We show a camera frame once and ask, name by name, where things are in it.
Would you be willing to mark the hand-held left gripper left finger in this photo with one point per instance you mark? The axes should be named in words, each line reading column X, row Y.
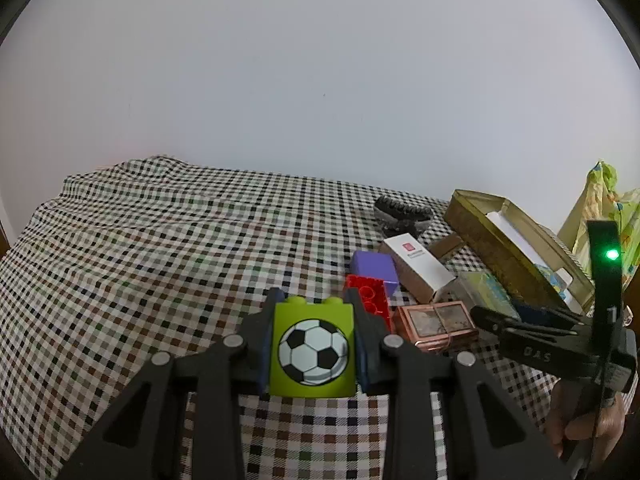
column 265, row 355

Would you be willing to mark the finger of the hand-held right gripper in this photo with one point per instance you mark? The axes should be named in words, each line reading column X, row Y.
column 492, row 317
column 537, row 312

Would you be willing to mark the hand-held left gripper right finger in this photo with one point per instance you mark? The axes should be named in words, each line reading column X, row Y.
column 361, row 355

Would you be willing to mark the green block with soccer ball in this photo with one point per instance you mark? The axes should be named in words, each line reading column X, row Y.
column 312, row 350

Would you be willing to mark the copper framed case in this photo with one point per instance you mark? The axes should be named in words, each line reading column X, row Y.
column 435, row 322

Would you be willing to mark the red toy block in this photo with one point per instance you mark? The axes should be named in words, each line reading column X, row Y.
column 372, row 295

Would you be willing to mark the gold tin box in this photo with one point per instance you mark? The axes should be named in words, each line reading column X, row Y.
column 492, row 247

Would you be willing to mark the purple toy block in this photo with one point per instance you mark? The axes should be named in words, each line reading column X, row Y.
column 372, row 266

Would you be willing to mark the white box with red label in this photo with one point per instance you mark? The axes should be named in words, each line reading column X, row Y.
column 417, row 265

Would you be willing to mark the person's right hand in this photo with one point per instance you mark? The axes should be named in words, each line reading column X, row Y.
column 612, row 420

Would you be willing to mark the pale green packet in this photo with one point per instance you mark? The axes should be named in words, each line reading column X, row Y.
column 487, row 290

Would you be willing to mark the blue printed card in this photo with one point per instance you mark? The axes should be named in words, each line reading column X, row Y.
column 547, row 276

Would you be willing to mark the white charger plug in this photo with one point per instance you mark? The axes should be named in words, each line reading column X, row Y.
column 565, row 279

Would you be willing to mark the white paper liner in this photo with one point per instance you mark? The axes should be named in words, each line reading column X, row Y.
column 515, row 232

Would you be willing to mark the small brown box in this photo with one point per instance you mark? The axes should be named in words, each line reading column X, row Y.
column 447, row 246

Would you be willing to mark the yellow green printed cloth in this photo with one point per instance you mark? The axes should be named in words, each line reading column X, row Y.
column 595, row 200

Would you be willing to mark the black hair claw clip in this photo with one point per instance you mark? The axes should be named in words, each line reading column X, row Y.
column 400, row 212

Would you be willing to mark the checkered tablecloth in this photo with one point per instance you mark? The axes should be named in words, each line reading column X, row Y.
column 150, row 260

